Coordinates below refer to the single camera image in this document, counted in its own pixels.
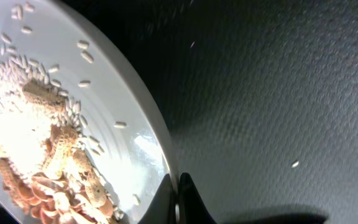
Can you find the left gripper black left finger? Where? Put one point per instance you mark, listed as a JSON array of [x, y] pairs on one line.
[[162, 207]]

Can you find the round black tray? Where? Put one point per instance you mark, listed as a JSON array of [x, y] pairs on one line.
[[260, 99]]

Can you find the food scraps on plate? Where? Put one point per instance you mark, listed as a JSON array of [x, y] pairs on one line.
[[43, 162]]

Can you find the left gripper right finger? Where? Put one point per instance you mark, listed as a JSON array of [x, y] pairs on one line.
[[191, 206]]

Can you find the grey plate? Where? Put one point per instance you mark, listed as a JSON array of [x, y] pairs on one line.
[[120, 111]]

